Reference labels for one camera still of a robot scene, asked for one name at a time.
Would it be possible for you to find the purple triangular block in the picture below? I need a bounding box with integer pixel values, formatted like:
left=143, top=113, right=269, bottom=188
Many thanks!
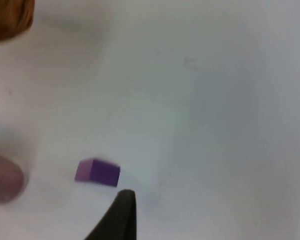
left=74, top=157, right=121, bottom=188

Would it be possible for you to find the clear cup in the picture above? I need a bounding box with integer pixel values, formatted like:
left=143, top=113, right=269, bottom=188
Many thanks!
left=0, top=149, right=25, bottom=205

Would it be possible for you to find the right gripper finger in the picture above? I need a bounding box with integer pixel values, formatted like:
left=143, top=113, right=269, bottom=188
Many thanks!
left=83, top=189, right=138, bottom=240

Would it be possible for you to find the brown wicker basket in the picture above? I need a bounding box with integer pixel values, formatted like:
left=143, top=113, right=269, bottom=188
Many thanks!
left=0, top=0, right=36, bottom=45

